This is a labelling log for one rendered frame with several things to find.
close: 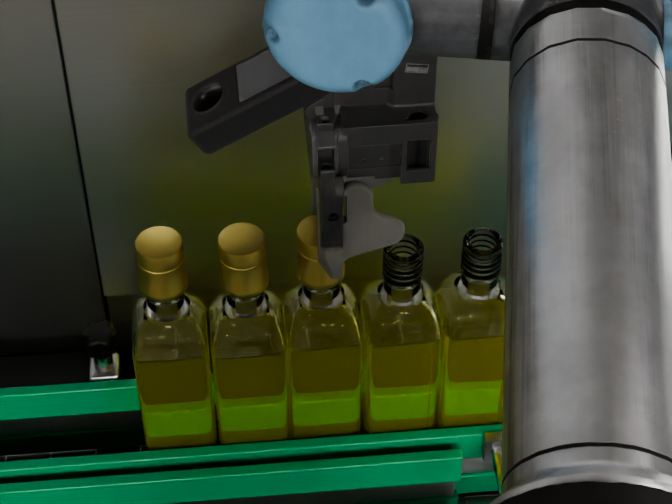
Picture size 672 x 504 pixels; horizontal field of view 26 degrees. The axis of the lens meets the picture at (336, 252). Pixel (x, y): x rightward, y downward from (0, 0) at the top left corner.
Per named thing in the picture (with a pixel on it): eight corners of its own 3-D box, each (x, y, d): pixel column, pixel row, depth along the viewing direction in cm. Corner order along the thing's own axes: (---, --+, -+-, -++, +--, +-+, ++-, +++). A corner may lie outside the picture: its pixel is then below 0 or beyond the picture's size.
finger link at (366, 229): (406, 297, 102) (408, 187, 96) (322, 303, 101) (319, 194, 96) (400, 270, 104) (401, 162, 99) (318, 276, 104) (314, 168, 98)
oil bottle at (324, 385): (353, 437, 125) (355, 265, 110) (360, 491, 121) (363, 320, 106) (288, 442, 125) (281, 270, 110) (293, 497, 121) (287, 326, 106)
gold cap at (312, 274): (342, 253, 108) (342, 210, 104) (347, 288, 105) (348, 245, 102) (294, 257, 107) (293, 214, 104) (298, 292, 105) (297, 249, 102)
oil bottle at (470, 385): (487, 426, 126) (508, 255, 111) (500, 480, 122) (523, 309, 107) (423, 433, 126) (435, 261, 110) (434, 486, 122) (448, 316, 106)
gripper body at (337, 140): (434, 192, 96) (444, 47, 88) (305, 202, 96) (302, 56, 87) (418, 117, 102) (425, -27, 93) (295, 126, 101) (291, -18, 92)
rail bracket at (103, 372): (139, 382, 130) (123, 279, 121) (139, 443, 125) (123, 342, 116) (94, 385, 130) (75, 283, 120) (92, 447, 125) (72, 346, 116)
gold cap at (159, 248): (129, 283, 106) (122, 240, 102) (168, 259, 107) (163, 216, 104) (158, 310, 104) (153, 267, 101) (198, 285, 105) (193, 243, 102)
